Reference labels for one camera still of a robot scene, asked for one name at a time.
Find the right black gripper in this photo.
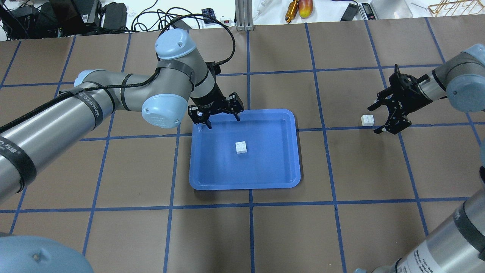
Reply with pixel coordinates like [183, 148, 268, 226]
[367, 64, 432, 135]

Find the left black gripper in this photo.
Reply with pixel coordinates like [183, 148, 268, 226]
[188, 85, 244, 129]

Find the white block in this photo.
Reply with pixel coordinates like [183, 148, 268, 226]
[360, 115, 375, 127]
[235, 141, 247, 154]

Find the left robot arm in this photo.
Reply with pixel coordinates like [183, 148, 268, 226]
[1, 29, 218, 273]

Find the blue plastic tray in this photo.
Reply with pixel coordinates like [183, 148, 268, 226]
[189, 109, 302, 191]

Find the black remote device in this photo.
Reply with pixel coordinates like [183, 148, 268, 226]
[341, 3, 359, 21]

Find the brass cylinder tool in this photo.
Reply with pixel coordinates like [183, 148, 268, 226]
[285, 0, 299, 24]

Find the toy mango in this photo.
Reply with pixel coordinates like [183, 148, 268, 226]
[298, 0, 313, 19]

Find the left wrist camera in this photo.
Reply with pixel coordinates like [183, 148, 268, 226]
[205, 61, 221, 77]

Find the aluminium frame post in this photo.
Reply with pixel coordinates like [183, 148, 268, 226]
[234, 0, 254, 31]

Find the gold wire rack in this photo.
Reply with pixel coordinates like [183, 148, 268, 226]
[427, 0, 485, 17]

